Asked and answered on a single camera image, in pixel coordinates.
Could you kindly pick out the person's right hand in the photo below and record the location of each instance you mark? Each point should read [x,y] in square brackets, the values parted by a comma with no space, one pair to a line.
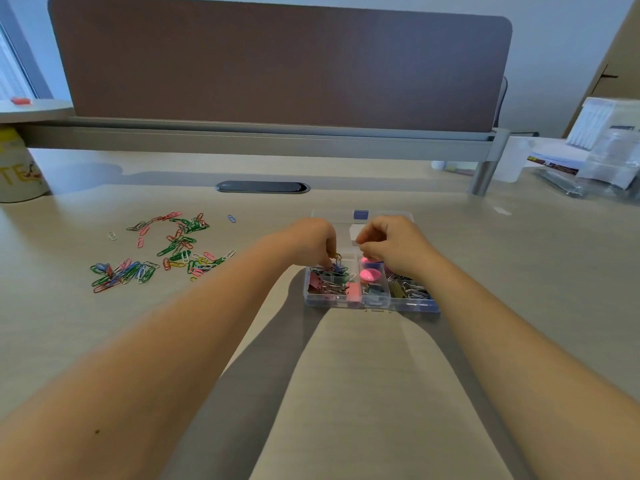
[395,244]

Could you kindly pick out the person's left hand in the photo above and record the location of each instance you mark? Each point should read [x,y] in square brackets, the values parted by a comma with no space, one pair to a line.
[305,242]

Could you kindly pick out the heap of silver binder clips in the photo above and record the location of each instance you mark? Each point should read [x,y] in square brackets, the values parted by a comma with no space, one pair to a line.
[410,287]

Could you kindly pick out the brown desk partition screen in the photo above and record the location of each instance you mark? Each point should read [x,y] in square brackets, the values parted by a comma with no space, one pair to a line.
[280,64]

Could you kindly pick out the pile of colourful paper clips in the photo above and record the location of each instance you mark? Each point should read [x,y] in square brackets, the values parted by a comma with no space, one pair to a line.
[160,252]

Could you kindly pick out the person's right fingers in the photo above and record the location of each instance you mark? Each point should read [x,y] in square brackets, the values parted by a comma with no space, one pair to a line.
[369,242]

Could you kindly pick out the small red object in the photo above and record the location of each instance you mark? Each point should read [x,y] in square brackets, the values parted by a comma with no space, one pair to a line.
[21,100]

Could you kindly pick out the grey partition rail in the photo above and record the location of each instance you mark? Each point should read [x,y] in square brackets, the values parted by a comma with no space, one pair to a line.
[260,139]

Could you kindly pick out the stack of papers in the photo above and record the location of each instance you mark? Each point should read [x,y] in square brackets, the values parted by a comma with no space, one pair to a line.
[557,159]

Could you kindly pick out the small paper scrap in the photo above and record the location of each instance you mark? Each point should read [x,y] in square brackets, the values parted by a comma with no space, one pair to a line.
[502,210]

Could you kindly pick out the white plastic cup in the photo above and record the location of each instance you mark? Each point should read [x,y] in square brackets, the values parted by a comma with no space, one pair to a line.
[511,159]

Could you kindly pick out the person's left fingers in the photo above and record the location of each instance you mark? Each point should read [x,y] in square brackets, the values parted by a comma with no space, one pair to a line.
[329,247]

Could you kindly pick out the person's left forearm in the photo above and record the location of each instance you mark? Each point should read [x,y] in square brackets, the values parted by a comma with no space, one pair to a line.
[150,364]

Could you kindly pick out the clear plastic compartment box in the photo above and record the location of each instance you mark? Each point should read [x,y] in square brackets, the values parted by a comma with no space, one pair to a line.
[367,274]

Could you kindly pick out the cluster of paper clips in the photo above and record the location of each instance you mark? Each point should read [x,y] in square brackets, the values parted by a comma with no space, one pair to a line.
[334,267]

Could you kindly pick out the person's right forearm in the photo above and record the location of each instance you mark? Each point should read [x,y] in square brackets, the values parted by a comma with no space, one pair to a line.
[520,374]

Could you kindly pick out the pink binder clip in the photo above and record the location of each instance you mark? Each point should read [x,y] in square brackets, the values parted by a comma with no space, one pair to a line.
[353,293]

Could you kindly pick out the white printed mug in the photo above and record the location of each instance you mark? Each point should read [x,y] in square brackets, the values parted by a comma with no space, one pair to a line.
[17,167]

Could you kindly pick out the clear plastic packaging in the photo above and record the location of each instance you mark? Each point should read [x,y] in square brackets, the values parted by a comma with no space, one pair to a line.
[607,149]

